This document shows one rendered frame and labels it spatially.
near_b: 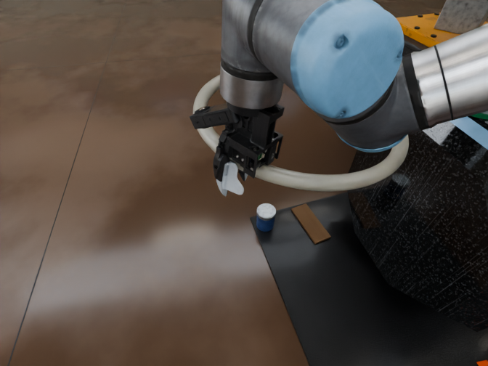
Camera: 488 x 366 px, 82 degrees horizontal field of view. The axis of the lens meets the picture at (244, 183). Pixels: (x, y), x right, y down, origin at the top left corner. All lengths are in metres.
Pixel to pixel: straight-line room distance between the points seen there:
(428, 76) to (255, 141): 0.23
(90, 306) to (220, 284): 0.60
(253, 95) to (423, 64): 0.19
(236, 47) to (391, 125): 0.20
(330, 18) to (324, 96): 0.06
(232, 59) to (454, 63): 0.23
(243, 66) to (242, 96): 0.04
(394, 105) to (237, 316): 1.18
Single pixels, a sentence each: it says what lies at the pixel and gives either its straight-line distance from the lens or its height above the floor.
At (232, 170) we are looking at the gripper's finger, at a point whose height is 0.98.
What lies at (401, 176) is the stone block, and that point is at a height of 0.57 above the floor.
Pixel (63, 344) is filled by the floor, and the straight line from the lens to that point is 1.55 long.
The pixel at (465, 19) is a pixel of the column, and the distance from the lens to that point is 1.97.
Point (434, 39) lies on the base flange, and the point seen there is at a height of 0.78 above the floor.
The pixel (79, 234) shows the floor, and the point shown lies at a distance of 1.81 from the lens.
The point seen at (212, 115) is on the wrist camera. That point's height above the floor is 1.06.
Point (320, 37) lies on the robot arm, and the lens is 0.25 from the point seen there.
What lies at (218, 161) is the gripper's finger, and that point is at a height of 1.00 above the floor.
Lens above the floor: 1.32
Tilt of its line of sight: 47 degrees down
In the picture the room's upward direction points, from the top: straight up
